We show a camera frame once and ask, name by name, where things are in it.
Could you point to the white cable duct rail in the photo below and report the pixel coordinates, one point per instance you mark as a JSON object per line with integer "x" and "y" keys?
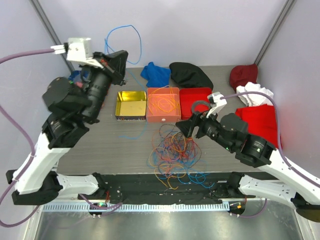
{"x": 85, "y": 207}

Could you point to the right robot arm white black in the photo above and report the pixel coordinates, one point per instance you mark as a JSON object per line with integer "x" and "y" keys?
{"x": 297, "y": 189}

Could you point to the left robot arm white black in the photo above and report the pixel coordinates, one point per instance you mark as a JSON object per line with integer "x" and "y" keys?
{"x": 72, "y": 109}

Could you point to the right aluminium corner post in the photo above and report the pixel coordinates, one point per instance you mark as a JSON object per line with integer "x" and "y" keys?
{"x": 279, "y": 21}

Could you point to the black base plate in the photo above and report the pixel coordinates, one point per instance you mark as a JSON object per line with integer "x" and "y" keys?
{"x": 138, "y": 189}

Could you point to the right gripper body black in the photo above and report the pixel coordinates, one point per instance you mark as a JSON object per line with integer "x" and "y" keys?
{"x": 210, "y": 127}

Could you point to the dark red cloth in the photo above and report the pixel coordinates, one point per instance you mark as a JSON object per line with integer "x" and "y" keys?
{"x": 243, "y": 74}

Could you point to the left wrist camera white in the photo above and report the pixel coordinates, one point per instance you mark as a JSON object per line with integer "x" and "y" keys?
{"x": 78, "y": 50}

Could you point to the gold tin box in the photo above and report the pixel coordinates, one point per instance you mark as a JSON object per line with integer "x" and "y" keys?
{"x": 131, "y": 106}

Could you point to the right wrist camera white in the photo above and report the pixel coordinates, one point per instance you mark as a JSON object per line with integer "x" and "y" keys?
{"x": 216, "y": 103}

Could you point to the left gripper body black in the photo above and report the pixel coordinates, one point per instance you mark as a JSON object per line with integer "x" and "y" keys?
{"x": 99, "y": 83}

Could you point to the bright red cloth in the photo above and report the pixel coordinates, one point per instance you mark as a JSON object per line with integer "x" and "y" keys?
{"x": 261, "y": 121}

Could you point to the left aluminium corner post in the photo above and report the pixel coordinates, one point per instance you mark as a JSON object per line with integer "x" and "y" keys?
{"x": 45, "y": 21}

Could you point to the red box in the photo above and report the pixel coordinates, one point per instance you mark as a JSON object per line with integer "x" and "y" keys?
{"x": 188, "y": 96}

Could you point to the white cloth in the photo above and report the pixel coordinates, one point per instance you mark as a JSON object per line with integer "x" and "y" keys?
{"x": 254, "y": 100}

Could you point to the black cloth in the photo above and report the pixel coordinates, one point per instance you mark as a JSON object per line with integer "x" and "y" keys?
{"x": 187, "y": 75}

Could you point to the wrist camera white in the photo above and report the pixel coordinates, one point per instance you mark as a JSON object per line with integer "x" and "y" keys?
{"x": 78, "y": 50}
{"x": 216, "y": 103}

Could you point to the aluminium corner post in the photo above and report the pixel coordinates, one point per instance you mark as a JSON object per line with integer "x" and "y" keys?
{"x": 279, "y": 21}
{"x": 45, "y": 21}

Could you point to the blue plaid cloth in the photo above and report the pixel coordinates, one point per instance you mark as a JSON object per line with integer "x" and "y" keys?
{"x": 77, "y": 76}

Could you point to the salmon pink box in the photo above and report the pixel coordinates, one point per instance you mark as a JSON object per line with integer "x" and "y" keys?
{"x": 163, "y": 105}

